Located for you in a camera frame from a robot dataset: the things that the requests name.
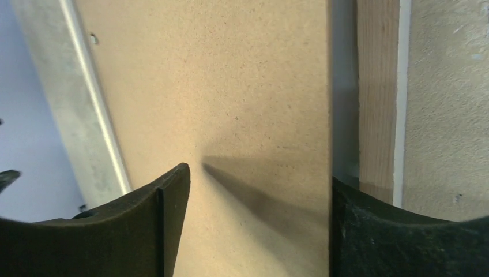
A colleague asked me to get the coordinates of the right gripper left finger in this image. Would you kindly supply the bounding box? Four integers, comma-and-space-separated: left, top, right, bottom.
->
1, 163, 190, 276

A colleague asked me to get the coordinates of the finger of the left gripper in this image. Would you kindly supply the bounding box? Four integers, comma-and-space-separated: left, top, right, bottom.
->
0, 170, 21, 193

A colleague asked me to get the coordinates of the wooden picture frame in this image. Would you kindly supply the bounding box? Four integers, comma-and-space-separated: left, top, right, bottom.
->
356, 1, 412, 207

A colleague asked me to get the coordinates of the brown fibreboard backing board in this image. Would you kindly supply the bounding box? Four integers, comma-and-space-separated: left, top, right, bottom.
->
76, 1, 332, 276

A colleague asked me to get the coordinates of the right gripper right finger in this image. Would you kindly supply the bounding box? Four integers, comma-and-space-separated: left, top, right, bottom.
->
330, 179, 488, 276

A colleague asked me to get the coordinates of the aluminium rail frame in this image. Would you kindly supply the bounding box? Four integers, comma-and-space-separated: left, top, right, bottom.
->
11, 1, 131, 208

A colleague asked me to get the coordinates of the glossy photo print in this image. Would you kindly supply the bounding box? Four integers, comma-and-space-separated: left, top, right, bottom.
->
332, 0, 359, 188

